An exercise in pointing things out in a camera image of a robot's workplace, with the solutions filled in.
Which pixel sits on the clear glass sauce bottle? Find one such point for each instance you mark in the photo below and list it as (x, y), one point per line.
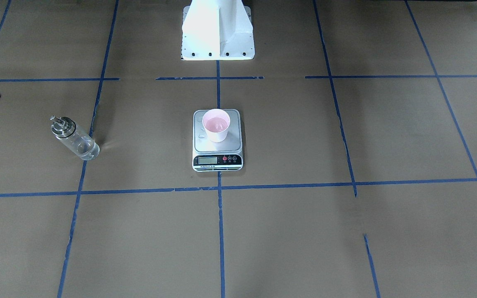
(74, 137)

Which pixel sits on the pink plastic cup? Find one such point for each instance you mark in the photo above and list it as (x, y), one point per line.
(216, 123)

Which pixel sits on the silver digital kitchen scale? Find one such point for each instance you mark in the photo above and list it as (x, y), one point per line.
(209, 155)

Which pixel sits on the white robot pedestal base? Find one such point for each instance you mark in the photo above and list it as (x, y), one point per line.
(217, 30)

